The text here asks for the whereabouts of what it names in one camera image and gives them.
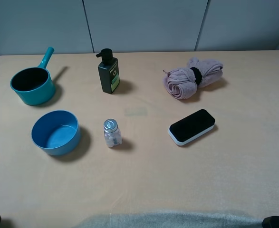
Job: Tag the blue plastic bowl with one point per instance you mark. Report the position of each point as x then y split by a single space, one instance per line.
56 133

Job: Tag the black robot base right corner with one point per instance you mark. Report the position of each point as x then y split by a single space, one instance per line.
271 222

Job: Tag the small glass pill jar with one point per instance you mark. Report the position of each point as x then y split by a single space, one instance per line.
112 133

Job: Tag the black and white eraser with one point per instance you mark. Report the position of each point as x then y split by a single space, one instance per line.
191 127

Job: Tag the rolled pink towel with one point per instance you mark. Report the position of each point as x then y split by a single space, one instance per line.
180 82

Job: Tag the black pump dispenser bottle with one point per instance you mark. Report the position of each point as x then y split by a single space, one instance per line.
108 71

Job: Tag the grey cloth at table edge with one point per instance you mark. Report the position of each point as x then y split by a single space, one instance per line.
172 219

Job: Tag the black hair tie band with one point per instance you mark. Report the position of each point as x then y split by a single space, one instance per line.
197 74

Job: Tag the teal saucepan with handle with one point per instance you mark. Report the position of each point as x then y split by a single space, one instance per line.
34 85

